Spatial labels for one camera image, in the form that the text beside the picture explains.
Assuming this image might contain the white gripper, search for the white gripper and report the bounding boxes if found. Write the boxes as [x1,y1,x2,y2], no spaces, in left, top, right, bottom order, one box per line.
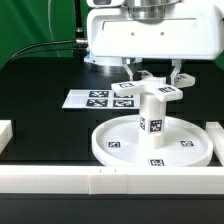
[87,1,224,86]

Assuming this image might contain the white cross-shaped table base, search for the white cross-shaped table base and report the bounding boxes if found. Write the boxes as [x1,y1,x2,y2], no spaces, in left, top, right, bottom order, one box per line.
[111,73,195,102]

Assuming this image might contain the white round table top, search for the white round table top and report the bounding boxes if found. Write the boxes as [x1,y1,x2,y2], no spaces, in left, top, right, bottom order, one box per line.
[92,115,213,167]

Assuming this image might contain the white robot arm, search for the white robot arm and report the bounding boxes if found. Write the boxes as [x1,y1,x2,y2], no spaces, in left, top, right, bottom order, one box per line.
[86,0,224,83]

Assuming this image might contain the white marker tag sheet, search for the white marker tag sheet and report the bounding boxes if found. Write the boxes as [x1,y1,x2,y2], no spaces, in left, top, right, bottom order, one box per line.
[62,90,140,109]

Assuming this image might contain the black vertical pole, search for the black vertical pole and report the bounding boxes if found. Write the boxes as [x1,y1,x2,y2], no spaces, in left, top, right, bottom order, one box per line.
[74,0,84,61]

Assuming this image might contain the white right fence block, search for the white right fence block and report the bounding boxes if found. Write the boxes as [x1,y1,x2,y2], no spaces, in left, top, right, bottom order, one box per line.
[206,122,224,167]

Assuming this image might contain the white fence block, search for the white fence block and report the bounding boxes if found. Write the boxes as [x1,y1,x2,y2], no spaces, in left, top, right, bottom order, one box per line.
[206,122,224,167]
[0,120,13,154]

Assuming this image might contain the white left fence block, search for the white left fence block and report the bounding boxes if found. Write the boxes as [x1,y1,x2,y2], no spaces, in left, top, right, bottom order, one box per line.
[0,120,13,154]

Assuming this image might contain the white front fence bar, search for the white front fence bar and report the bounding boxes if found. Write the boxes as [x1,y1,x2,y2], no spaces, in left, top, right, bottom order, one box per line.
[0,165,224,195]

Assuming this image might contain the black cable upper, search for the black cable upper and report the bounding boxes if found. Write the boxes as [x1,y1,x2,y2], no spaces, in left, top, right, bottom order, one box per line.
[6,39,90,64]

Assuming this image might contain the black cable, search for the black cable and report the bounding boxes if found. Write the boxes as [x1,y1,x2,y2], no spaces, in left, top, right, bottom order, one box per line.
[6,39,90,64]
[9,47,90,63]

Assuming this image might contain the black cable lower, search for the black cable lower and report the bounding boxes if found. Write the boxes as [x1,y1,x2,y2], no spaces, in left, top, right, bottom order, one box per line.
[9,47,90,63]

